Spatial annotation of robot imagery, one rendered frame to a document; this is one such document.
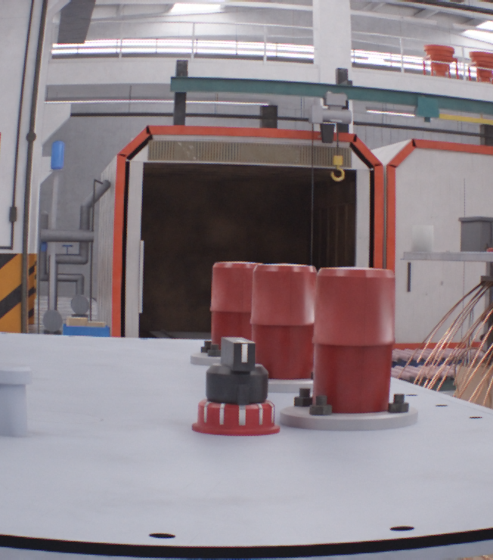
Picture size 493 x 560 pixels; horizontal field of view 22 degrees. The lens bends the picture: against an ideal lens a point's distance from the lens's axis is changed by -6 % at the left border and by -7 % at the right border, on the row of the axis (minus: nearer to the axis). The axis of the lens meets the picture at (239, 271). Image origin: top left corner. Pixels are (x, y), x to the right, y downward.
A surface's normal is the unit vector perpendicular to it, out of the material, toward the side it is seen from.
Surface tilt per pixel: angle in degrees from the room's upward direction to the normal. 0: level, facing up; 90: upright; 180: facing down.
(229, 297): 89
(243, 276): 89
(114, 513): 0
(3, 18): 90
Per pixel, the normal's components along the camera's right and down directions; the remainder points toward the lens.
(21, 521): 0.03, -1.00
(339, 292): -0.47, -0.02
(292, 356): 0.29, 0.03
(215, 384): -0.65, -0.01
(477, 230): -0.97, -0.05
